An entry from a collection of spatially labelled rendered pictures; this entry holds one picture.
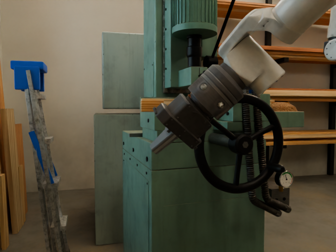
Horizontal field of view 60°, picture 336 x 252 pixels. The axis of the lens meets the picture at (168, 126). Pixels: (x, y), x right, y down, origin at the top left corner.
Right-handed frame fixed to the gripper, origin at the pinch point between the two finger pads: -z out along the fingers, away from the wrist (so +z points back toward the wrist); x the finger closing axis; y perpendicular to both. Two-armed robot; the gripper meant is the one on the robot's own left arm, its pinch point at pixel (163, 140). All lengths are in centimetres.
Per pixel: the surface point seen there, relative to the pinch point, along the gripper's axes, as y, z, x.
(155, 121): 31.2, -5.1, 13.1
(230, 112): 25.9, 14.2, 26.5
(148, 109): 47, -7, 16
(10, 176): 137, -129, 23
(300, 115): 34, 33, 56
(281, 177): 18, 12, 57
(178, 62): 64, 13, 19
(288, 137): 189, 45, 235
